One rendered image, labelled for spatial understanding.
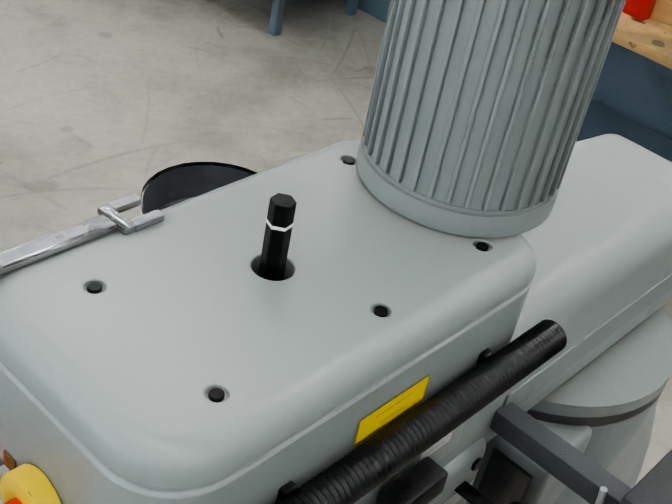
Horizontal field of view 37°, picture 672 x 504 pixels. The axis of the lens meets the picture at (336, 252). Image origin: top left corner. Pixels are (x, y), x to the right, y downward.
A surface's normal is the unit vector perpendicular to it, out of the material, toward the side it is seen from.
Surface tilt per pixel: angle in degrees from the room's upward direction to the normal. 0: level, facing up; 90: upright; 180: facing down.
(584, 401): 0
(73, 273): 0
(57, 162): 0
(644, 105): 90
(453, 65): 90
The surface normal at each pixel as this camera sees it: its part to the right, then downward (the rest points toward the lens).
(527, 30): -0.03, 0.58
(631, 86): -0.68, 0.33
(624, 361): 0.17, -0.80
